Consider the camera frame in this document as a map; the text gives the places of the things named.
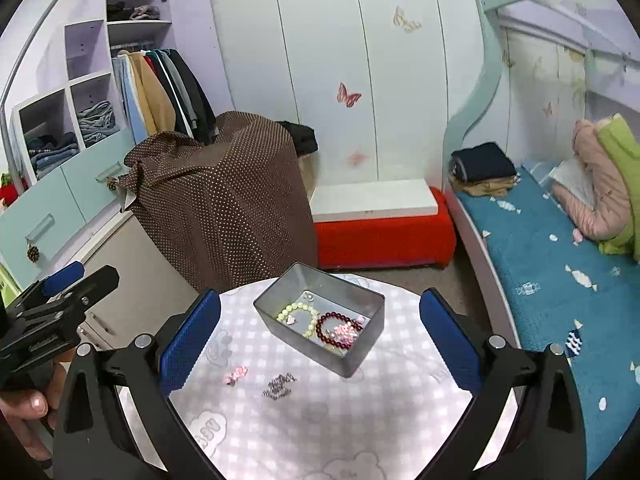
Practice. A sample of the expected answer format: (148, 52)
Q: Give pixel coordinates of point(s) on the white shelf unit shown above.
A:
(72, 72)

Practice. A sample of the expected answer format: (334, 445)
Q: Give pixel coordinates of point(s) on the hanging clothes row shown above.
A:
(160, 93)

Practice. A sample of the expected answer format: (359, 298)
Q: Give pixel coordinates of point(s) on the person's left hand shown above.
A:
(19, 407)

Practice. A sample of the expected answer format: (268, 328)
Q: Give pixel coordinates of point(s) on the pink butterfly wall sticker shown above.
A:
(343, 96)

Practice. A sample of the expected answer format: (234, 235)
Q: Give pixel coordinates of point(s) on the pine cone drawer ornament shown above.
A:
(33, 253)

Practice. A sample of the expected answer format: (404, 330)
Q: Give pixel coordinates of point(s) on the red storage bench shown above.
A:
(388, 243)

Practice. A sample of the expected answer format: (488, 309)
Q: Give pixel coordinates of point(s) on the grey metal tin box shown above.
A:
(303, 325)

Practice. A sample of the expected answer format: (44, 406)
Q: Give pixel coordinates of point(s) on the folded dark clothes stack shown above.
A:
(483, 170)

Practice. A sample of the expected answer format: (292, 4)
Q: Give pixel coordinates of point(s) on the white foam board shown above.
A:
(372, 200)

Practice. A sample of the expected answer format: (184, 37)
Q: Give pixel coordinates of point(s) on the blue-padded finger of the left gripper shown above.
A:
(63, 279)

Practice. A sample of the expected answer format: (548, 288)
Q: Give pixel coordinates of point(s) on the pink bear charm keychain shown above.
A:
(345, 333)

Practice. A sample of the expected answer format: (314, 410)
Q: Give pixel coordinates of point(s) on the teal drawer cabinet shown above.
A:
(59, 206)

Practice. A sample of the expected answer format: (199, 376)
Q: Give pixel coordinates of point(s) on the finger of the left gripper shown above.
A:
(89, 291)

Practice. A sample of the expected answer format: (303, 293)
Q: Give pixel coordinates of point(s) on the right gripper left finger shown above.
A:
(92, 438)

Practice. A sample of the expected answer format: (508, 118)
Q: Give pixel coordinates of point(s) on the pink bow hair clip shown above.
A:
(232, 378)

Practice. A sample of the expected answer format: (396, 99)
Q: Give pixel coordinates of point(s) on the green padded jacket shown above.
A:
(621, 146)

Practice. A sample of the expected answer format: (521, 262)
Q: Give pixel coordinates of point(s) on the brown dotted cloth cover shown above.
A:
(226, 214)

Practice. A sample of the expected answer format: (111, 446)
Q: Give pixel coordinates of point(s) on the teal bed sheet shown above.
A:
(564, 292)

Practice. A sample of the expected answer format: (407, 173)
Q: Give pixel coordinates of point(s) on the pink padded jacket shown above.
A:
(610, 209)

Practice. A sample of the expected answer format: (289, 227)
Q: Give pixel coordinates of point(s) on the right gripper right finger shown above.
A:
(547, 438)

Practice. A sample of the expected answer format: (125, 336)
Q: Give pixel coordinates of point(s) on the black garment behind cover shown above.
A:
(304, 138)

